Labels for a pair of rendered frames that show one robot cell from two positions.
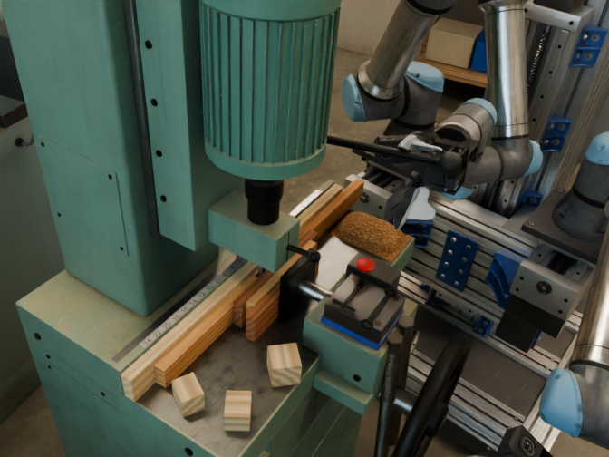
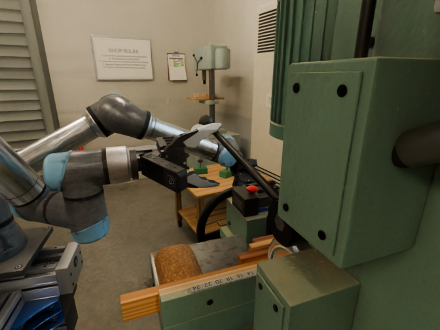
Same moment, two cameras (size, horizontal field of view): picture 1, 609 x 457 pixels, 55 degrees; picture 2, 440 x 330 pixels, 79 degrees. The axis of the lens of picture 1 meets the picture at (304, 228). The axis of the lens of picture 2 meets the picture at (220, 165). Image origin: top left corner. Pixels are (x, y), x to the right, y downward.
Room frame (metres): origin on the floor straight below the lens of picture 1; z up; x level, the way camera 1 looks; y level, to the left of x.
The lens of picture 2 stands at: (1.22, 0.24, 1.29)
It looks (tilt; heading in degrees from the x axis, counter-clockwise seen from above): 18 degrees down; 221
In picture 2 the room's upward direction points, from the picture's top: straight up
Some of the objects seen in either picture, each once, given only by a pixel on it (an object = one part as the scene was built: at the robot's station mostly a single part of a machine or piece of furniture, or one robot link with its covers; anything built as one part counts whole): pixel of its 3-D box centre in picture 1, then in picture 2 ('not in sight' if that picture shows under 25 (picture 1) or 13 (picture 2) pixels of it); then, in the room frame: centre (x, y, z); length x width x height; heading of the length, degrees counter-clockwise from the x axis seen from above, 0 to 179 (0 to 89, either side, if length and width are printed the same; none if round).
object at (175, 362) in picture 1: (279, 263); (280, 265); (0.80, 0.04, 0.92); 0.62 x 0.02 x 0.04; 151
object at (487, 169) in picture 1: (466, 168); (81, 212); (1.03, -0.31, 1.01); 0.11 x 0.08 x 0.11; 113
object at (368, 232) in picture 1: (371, 228); (177, 261); (0.92, -0.13, 0.92); 0.14 x 0.09 x 0.04; 61
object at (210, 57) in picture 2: not in sight; (212, 125); (-0.91, -1.69, 0.79); 0.62 x 0.48 x 1.58; 67
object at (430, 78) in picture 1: (416, 91); not in sight; (1.44, -0.26, 0.98); 0.13 x 0.12 x 0.14; 113
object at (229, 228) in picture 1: (253, 233); not in sight; (0.76, 0.08, 1.02); 0.14 x 0.07 x 0.09; 61
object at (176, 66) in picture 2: not in sight; (177, 65); (-1.09, -2.44, 1.42); 0.23 x 0.06 x 0.34; 159
